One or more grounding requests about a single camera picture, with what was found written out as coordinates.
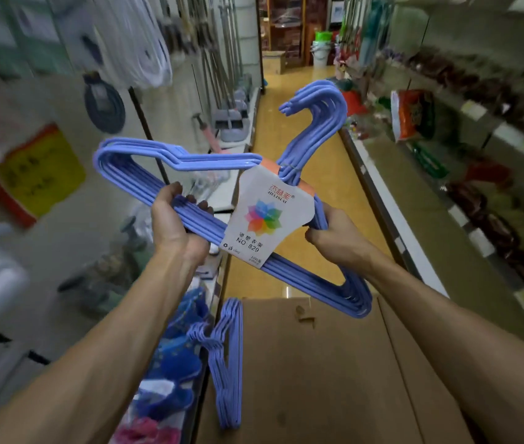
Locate person's left hand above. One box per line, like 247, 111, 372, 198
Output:
150, 181, 215, 266

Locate person's right hand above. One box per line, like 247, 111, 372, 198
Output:
305, 203, 379, 273

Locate grey store shelf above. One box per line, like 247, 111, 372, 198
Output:
335, 0, 524, 366

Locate white display rack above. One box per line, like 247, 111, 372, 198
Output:
0, 0, 265, 444

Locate person's left forearm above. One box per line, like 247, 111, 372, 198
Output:
0, 249, 198, 444

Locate person's right forearm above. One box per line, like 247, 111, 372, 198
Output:
359, 253, 524, 444

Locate green plastic wrapped roll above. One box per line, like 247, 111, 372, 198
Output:
58, 216, 154, 315

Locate pink plunger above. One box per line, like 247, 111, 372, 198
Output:
191, 113, 224, 154

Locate row of grey dustpan sets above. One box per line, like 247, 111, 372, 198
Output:
158, 0, 256, 143

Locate flattened brown cardboard box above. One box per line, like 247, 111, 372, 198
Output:
195, 295, 475, 444

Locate dark grey round disc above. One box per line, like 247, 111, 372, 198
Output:
82, 71, 126, 134

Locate blue printed bag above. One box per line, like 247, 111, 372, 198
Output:
132, 286, 210, 421

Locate yellow red hanging tag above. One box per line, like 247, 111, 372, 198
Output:
0, 123, 87, 229

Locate orange printed bag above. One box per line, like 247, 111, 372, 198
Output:
390, 89, 436, 143

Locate row of brown wrapped packets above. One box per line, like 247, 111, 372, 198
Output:
405, 48, 524, 315

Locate hanging clear plastic bag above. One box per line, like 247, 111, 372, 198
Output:
88, 0, 174, 91

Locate small brown cardboard box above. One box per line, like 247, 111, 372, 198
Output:
261, 50, 287, 75

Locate white bucket stack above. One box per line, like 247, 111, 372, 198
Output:
310, 31, 333, 68

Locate pink printed bag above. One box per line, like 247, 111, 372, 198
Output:
112, 418, 182, 444

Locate hanging packaged goods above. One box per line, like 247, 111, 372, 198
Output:
0, 0, 76, 81

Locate bundle of mop handles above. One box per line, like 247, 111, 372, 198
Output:
338, 0, 395, 65

